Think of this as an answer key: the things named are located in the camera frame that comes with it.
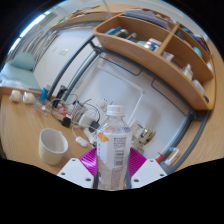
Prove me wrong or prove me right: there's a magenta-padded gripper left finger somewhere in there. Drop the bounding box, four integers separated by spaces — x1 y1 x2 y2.
56 147 100 190

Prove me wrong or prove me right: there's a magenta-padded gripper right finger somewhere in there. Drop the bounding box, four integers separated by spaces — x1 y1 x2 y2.
125 147 169 190

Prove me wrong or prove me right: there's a clear plastic water bottle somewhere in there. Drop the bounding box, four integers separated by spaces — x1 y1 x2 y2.
95 104 133 191

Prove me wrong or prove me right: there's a blue spray bottle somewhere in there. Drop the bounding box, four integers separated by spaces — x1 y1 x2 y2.
159 146 180 173

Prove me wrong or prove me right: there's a small white oval gadget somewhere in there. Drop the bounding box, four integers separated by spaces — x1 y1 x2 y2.
75 136 89 148

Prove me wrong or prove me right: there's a cream white cup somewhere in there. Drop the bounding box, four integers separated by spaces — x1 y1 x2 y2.
38 128 69 166

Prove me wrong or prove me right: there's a wooden tree figurine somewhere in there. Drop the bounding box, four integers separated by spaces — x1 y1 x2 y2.
132 127 157 155

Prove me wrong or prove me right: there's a black power adapter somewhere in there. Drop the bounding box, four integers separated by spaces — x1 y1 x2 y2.
61 116 72 129

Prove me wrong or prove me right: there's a white charger block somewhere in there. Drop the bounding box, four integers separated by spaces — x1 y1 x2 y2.
78 114 96 129

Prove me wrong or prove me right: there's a metal cup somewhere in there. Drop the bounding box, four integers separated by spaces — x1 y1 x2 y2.
71 101 84 118

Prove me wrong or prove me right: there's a white desk lamp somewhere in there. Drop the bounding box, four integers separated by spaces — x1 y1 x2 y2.
96 64 146 128

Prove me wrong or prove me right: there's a black electric shaver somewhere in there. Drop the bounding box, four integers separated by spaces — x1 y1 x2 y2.
53 85 68 108

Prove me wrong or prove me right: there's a small blue bottle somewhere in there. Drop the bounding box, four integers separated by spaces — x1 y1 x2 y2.
39 84 51 104

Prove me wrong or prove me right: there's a wooden shelf unit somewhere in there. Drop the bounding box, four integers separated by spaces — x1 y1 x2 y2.
93 8 217 112

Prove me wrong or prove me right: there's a teal pillow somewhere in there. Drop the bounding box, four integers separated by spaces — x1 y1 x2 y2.
9 52 35 72

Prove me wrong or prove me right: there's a grey metal desk frame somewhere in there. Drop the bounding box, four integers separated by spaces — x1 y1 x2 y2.
46 33 211 174

